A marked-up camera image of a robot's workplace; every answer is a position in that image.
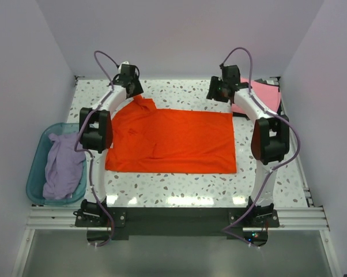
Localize orange t shirt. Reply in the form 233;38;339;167
105;96;237;174

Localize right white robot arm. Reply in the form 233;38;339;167
206;64;289;227

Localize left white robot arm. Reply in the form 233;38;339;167
78;61;144;204

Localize pink folded t shirt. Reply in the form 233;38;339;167
230;77;281;115

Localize black folded t shirt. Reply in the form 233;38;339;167
231;77;284;118

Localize lavender t shirt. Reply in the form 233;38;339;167
43;133;85;200

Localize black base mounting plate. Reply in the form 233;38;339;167
73;203;280;244

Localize teal plastic basket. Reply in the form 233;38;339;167
26;123;87;206

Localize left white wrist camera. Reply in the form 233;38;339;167
118;61;130;70

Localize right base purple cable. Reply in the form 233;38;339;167
221;227;266;248

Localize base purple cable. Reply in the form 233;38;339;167
221;227;266;248
86;222;118;248

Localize aluminium frame rail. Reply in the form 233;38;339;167
26;173;331;231

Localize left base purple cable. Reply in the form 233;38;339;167
86;222;118;248

